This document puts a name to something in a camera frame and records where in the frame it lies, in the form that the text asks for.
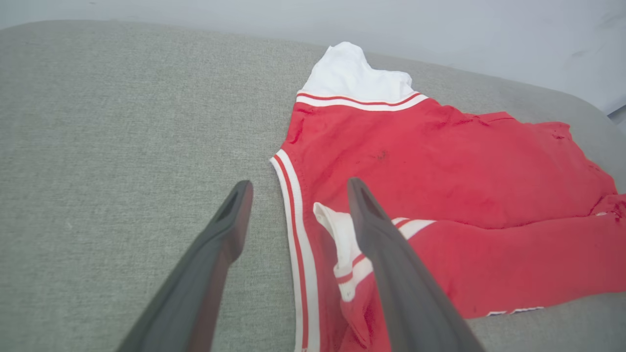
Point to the red and white garment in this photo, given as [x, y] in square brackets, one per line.
[440, 166]

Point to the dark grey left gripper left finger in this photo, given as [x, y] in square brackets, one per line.
[195, 293]

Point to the grey fabric sofa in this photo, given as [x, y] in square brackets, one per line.
[122, 146]

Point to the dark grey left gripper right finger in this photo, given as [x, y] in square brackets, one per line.
[406, 293]

